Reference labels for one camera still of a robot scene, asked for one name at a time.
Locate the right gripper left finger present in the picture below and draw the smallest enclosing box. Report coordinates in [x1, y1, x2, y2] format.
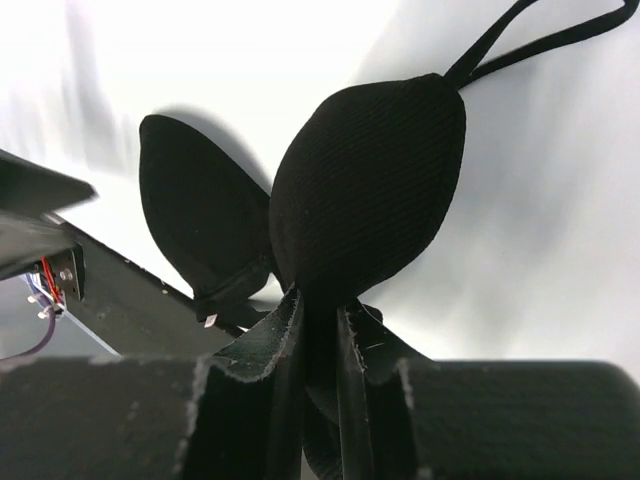
[1, 290, 304, 479]

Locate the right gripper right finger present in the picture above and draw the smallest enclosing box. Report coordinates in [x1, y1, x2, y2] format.
[337, 308, 639, 479]

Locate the black bra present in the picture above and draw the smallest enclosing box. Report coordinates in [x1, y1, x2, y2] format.
[139, 1, 638, 479]

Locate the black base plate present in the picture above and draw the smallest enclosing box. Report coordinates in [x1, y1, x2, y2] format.
[48, 215, 242, 356]

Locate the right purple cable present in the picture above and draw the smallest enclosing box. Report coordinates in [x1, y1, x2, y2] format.
[0, 319, 59, 361]

